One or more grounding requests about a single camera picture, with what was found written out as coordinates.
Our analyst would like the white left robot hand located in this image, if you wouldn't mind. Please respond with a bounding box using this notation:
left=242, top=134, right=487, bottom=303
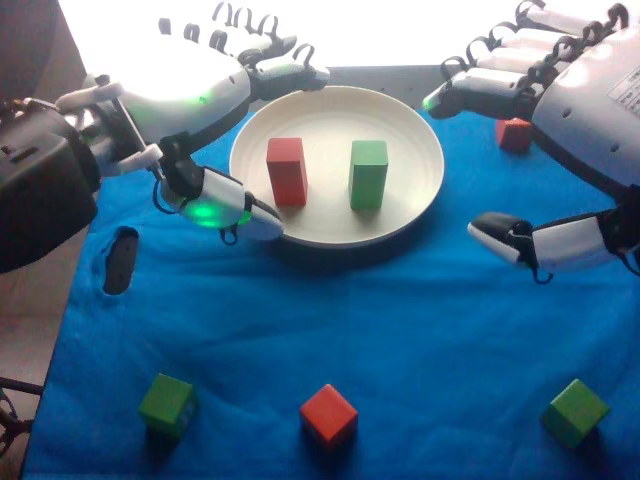
left=107, top=2, right=332, bottom=246

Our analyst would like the tall green block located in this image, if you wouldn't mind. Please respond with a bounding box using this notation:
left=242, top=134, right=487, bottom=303
left=348, top=139, right=390, bottom=211

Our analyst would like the red cube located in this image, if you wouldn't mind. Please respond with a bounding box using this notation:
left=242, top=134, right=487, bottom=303
left=494, top=117, right=534, bottom=154
left=298, top=383, right=360, bottom=454

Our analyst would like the black tripod stand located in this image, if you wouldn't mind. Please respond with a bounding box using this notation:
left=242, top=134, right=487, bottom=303
left=0, top=377, right=45, bottom=456

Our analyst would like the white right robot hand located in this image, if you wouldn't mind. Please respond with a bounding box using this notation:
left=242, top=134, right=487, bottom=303
left=422, top=0, right=640, bottom=285

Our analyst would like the tall red block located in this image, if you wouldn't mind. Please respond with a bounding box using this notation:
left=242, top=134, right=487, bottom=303
left=265, top=137, right=309, bottom=207

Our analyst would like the blue table cloth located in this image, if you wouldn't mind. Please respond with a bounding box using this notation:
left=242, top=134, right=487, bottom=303
left=22, top=107, right=640, bottom=480

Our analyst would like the white round plate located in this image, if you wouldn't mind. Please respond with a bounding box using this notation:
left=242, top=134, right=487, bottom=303
left=228, top=85, right=445, bottom=250

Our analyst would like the green cube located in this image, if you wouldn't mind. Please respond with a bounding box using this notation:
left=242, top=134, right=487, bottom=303
left=138, top=373, right=197, bottom=440
left=542, top=378, right=612, bottom=448

